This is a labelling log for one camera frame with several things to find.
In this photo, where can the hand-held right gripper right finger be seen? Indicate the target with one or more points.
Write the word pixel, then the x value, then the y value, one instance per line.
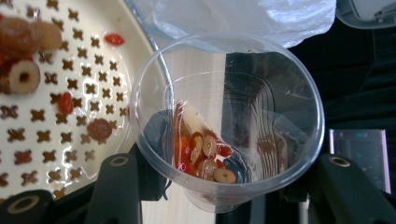
pixel 345 193

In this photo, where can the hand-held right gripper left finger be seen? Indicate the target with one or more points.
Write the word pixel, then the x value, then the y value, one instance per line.
pixel 115 189

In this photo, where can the clear plastic cup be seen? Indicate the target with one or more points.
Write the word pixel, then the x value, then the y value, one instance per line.
pixel 280 174

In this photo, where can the beige basin with perforated strainer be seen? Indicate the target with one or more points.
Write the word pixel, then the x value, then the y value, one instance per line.
pixel 93 102

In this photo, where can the red dried fruit pieces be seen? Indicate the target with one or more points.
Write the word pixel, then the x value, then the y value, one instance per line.
pixel 23 76
pixel 205 155

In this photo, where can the shiny dark rectangular panel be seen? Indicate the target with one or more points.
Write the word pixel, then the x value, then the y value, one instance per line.
pixel 361 158

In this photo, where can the white grey pedal trash can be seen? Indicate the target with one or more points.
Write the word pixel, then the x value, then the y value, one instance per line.
pixel 364 14

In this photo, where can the clear plastic trash bag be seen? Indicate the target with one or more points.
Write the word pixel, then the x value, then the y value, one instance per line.
pixel 236 18

